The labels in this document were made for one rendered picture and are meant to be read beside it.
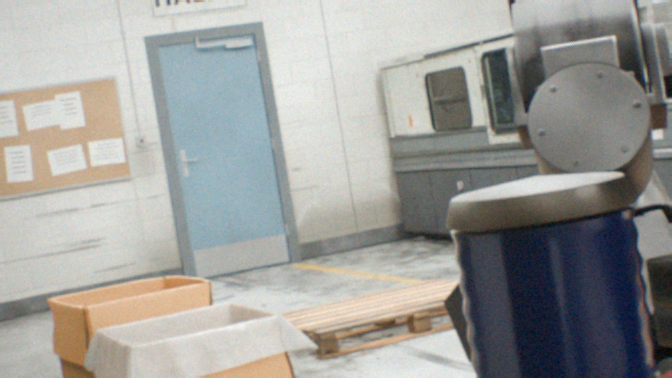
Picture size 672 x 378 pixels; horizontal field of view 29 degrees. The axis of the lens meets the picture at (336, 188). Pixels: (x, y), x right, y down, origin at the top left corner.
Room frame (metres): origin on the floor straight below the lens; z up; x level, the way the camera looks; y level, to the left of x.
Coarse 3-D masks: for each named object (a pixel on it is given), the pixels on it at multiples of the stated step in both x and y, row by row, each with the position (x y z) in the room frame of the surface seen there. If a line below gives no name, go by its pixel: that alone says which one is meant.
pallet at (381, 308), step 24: (408, 288) 7.78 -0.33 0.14; (432, 288) 7.61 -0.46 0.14; (288, 312) 7.58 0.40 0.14; (312, 312) 7.46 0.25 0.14; (336, 312) 7.30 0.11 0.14; (360, 312) 7.13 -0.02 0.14; (384, 312) 6.99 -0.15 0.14; (408, 312) 6.87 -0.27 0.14; (432, 312) 7.49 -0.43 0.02; (312, 336) 6.75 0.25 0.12; (336, 336) 6.70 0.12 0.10; (408, 336) 6.86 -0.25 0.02
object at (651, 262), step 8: (664, 256) 0.52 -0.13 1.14; (648, 264) 0.52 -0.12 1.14; (656, 264) 0.51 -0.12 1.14; (664, 264) 0.51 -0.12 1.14; (648, 272) 0.52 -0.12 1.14; (656, 272) 0.51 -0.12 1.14; (664, 272) 0.51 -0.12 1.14; (656, 280) 0.52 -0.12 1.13; (664, 280) 0.51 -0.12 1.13; (656, 288) 0.52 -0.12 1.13; (664, 288) 0.51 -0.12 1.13; (656, 296) 0.52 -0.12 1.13; (664, 296) 0.51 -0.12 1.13; (656, 304) 0.52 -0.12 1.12; (664, 304) 0.51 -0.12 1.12; (656, 312) 0.52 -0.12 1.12; (664, 312) 0.51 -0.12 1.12; (656, 320) 0.52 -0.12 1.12; (664, 320) 0.51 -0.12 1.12; (656, 328) 0.52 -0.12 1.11; (664, 328) 0.52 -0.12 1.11; (656, 336) 0.52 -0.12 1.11; (664, 336) 0.52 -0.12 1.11; (664, 344) 0.52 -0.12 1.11
